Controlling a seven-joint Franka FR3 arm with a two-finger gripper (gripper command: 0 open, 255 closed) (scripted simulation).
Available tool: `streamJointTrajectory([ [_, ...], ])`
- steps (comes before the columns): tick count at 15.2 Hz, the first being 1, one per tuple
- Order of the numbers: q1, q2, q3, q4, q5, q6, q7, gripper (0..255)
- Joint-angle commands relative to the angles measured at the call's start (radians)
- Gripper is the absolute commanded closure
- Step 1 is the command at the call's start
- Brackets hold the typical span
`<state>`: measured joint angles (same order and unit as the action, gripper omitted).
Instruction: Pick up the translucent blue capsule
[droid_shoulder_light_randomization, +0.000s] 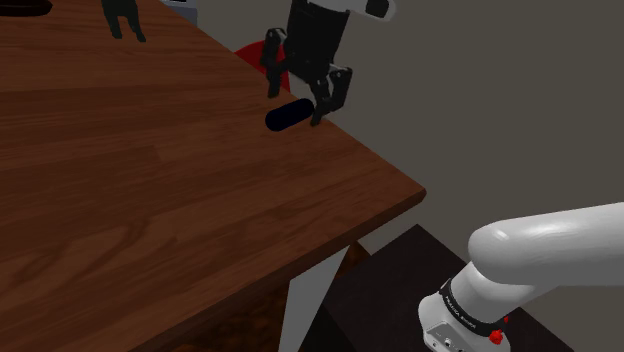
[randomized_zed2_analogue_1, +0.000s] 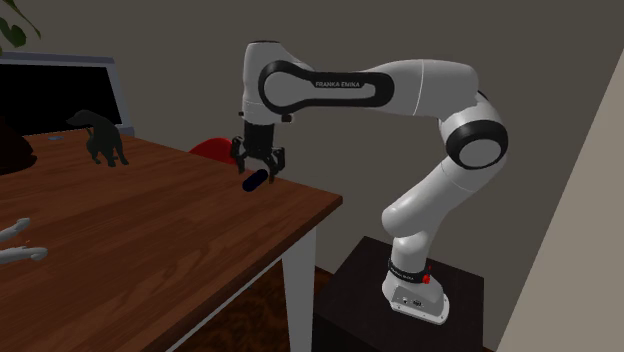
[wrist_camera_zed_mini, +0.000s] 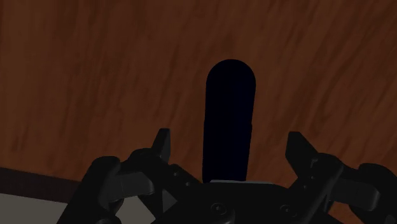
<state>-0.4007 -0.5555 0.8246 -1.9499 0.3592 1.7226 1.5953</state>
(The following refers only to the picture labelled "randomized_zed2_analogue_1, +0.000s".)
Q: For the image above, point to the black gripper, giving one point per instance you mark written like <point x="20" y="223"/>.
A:
<point x="258" y="139"/>

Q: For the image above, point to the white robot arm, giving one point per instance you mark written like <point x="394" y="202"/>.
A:
<point x="438" y="88"/>

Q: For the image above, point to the dark blue cylinder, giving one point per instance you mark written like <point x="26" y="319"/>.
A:
<point x="253" y="181"/>

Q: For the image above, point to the red chair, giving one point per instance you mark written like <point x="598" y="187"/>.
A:
<point x="214" y="148"/>

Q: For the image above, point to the wooden table with white legs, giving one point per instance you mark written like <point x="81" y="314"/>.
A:
<point x="146" y="234"/>

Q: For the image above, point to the black dog figure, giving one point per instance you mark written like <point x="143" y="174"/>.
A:
<point x="103" y="139"/>

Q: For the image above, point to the dark robot stand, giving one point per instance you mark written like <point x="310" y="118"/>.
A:
<point x="356" y="302"/>

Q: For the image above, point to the grey framed black screen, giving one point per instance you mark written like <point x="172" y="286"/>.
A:
<point x="53" y="92"/>

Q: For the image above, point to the dark brown round vase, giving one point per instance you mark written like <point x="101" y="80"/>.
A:
<point x="12" y="151"/>

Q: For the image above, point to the green leafy plant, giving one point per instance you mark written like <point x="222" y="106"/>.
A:
<point x="13" y="31"/>

